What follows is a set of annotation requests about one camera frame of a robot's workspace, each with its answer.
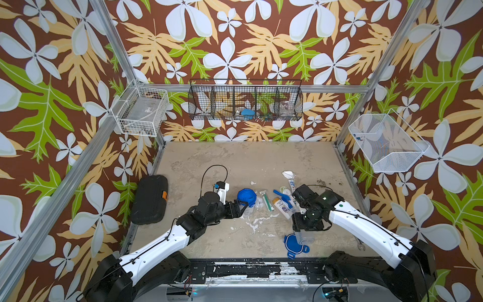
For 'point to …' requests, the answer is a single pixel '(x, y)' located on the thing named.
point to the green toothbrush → (267, 201)
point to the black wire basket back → (245, 99)
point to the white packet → (290, 176)
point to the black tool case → (149, 200)
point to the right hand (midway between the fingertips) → (296, 227)
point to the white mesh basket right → (387, 141)
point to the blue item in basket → (248, 113)
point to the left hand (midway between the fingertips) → (243, 202)
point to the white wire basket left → (141, 111)
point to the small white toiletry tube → (283, 206)
